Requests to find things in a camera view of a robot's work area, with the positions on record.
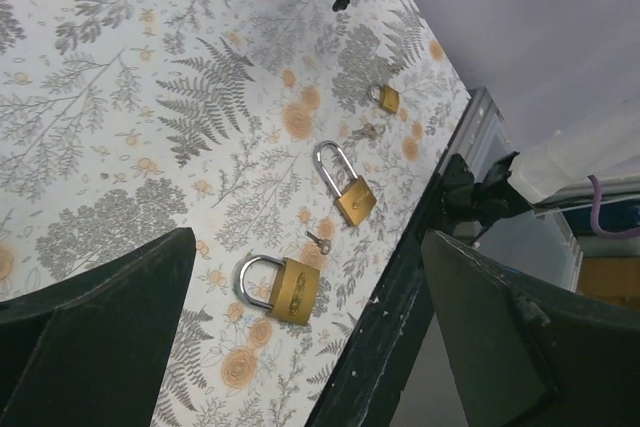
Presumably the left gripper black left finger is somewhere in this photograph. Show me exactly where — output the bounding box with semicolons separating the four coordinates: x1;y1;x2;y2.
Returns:
1;228;195;426

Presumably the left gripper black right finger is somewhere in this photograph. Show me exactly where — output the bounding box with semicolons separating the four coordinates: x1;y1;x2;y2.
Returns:
422;230;639;426

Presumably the large brass padlock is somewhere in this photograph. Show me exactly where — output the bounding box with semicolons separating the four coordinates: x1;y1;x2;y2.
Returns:
368;84;400;114

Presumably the small brass padlock shackle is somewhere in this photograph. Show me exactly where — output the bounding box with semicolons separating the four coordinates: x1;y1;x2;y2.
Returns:
236;254;320;326

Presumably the long shackle brass padlock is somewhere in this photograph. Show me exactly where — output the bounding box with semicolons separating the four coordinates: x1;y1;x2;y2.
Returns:
313;140;377;227

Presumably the small silver key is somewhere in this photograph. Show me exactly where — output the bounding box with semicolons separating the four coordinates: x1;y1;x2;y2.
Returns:
306;231;332;256

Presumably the floral patterned table mat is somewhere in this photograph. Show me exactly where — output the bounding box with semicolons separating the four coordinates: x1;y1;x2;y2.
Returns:
1;0;468;426

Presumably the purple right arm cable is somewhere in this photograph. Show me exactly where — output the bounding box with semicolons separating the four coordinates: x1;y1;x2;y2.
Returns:
587;173;640;238

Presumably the aluminium frame rail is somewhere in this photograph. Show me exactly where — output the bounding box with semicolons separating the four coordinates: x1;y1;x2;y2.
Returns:
449;87;512;177

